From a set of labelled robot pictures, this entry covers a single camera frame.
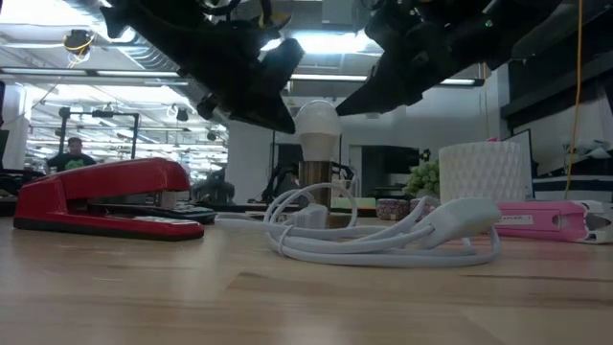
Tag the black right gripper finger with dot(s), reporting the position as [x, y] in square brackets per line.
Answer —
[388, 93]

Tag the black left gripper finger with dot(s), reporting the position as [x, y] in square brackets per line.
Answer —
[268, 115]

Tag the white lightbulb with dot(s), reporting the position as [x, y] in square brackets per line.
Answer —
[317, 127]

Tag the potted green succulent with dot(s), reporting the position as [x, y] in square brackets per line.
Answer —
[424, 179]

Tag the dark patterned round container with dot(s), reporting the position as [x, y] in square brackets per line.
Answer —
[392, 209]

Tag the white textured cup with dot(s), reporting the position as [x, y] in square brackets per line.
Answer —
[479, 172]

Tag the red stapler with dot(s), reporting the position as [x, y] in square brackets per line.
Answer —
[110, 184]

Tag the person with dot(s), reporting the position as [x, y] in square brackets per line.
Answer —
[72, 155]

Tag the pink tube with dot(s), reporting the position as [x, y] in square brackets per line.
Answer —
[546, 220]

